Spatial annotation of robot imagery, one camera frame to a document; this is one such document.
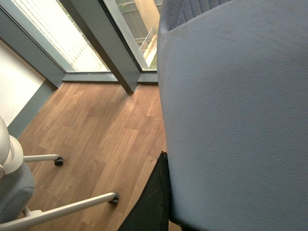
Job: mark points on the light blue slipper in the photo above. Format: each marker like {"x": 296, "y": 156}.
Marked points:
{"x": 233, "y": 83}

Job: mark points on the white office chair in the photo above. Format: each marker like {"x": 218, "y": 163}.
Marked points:
{"x": 17, "y": 187}

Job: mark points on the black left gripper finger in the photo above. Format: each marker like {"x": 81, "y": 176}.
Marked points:
{"x": 151, "y": 211}

